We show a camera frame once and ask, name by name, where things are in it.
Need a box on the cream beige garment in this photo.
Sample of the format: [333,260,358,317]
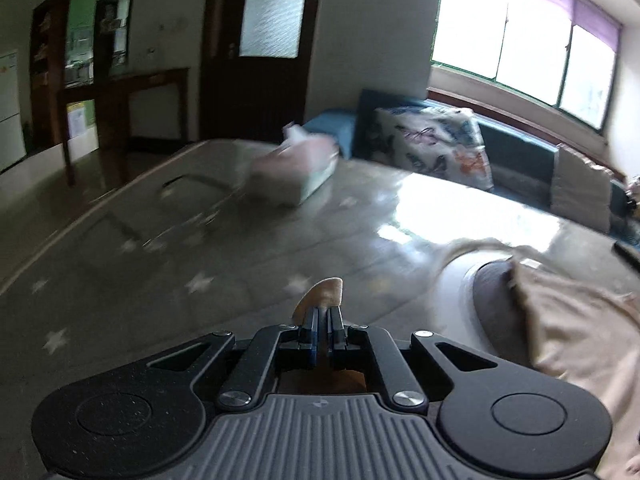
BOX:
[418,238,639,479]

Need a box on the black round induction cooker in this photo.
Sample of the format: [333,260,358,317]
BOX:
[432,246,539,369]

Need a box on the grey quilted star tablecloth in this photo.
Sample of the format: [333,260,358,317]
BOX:
[1,141,639,479]

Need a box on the tissue pack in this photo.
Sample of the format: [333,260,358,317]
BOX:
[245,124,340,206]

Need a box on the butterfly print pillow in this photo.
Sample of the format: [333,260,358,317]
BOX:
[367,106,494,191]

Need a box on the blue sofa bench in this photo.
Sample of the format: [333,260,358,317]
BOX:
[304,89,639,247]

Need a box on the black remote control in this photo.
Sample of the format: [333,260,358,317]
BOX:
[613,240,640,269]

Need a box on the plain beige pillow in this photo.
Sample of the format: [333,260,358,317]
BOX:
[550,144,627,234]

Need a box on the dark wooden side table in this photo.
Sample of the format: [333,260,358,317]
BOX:
[56,67,191,186]

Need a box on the white refrigerator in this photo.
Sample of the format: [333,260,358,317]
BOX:
[0,51,26,171]

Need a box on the dark wooden door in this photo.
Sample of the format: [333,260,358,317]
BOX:
[198,0,319,143]

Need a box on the window with green frame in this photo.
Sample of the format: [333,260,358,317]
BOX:
[432,0,622,130]

